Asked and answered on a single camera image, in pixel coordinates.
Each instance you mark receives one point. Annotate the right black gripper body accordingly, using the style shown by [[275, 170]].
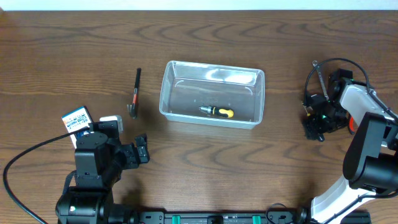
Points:
[[329, 119]]

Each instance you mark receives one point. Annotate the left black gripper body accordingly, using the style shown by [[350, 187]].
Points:
[[126, 157]]

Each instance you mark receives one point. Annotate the silver combination wrench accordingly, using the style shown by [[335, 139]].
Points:
[[320, 76]]

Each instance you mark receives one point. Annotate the stubby yellow black screwdriver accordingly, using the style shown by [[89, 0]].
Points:
[[217, 111]]

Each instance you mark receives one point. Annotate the thin black precision screwdriver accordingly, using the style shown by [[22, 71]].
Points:
[[306, 108]]

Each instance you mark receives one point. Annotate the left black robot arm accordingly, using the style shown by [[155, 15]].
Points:
[[100, 160]]

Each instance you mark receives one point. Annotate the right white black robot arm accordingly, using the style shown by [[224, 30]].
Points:
[[368, 173]]

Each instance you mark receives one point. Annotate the clear plastic container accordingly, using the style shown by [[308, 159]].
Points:
[[186, 86]]

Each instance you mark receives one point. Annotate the small black claw hammer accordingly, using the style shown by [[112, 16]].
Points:
[[132, 108]]

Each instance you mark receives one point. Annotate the blue white card box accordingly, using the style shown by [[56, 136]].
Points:
[[76, 120]]

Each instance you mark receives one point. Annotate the red handled pliers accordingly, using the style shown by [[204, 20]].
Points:
[[351, 125]]

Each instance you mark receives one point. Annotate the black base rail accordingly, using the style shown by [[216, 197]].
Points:
[[278, 217]]

